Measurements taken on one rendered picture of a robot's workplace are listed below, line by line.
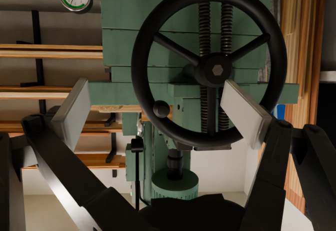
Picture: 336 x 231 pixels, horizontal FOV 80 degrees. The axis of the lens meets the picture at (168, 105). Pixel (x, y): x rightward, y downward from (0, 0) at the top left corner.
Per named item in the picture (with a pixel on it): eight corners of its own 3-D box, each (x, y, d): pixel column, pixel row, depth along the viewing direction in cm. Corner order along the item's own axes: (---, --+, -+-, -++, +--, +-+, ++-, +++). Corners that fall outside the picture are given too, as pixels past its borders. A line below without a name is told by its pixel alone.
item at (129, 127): (144, 107, 85) (144, 135, 87) (143, 105, 92) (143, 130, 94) (121, 108, 84) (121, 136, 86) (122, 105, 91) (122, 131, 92)
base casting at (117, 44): (269, 35, 55) (266, 69, 57) (203, 54, 112) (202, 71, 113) (99, 28, 49) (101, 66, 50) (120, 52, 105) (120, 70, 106)
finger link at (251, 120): (263, 117, 14) (273, 117, 14) (225, 78, 20) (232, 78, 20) (252, 150, 15) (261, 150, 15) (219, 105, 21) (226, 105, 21)
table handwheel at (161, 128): (252, -59, 32) (318, 97, 38) (209, -8, 51) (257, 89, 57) (92, 36, 30) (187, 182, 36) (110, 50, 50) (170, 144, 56)
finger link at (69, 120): (71, 159, 13) (59, 159, 13) (91, 106, 19) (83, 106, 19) (62, 121, 12) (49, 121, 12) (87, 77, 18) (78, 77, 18)
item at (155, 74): (258, 68, 56) (257, 83, 57) (226, 70, 77) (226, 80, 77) (111, 66, 51) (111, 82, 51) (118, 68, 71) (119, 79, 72)
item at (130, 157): (144, 149, 90) (144, 180, 92) (143, 142, 99) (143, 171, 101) (124, 150, 89) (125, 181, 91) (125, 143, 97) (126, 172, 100)
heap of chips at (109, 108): (123, 104, 54) (123, 114, 54) (126, 98, 66) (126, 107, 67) (90, 104, 53) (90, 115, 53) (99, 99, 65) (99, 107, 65)
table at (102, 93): (331, 85, 50) (328, 109, 50) (259, 81, 79) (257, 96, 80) (69, 83, 41) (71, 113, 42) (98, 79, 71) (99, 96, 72)
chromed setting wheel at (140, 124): (144, 111, 77) (144, 142, 79) (143, 105, 89) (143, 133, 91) (136, 111, 77) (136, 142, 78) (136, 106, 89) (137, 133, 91)
